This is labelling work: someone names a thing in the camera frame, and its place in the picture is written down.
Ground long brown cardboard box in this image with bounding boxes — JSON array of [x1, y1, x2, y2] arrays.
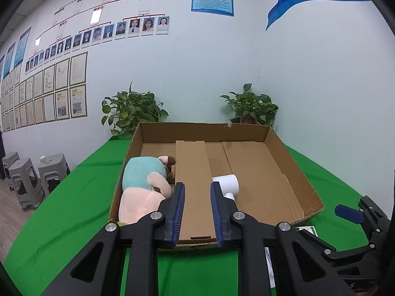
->
[[176, 140, 216, 244]]

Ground white handheld hair dryer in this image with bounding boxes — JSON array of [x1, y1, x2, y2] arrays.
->
[[212, 174, 239, 201]]

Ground pink pig plush toy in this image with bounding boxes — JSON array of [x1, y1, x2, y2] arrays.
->
[[118, 156, 176, 224]]

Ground large open cardboard tray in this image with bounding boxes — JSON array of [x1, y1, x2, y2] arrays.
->
[[108, 122, 325, 249]]

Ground grey plastic stool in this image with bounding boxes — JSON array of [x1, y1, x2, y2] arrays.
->
[[2, 152, 20, 191], [38, 154, 70, 196], [9, 158, 45, 212]]

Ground paper cup on stool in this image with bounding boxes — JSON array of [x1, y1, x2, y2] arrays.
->
[[39, 156, 47, 165]]

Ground right potted green plant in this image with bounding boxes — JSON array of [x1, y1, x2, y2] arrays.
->
[[220, 84, 278, 127]]

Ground potted green plant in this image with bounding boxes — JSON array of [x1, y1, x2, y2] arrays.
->
[[220, 84, 278, 127], [101, 83, 169, 140]]

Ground left potted green plant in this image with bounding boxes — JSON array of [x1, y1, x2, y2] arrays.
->
[[101, 83, 169, 140]]

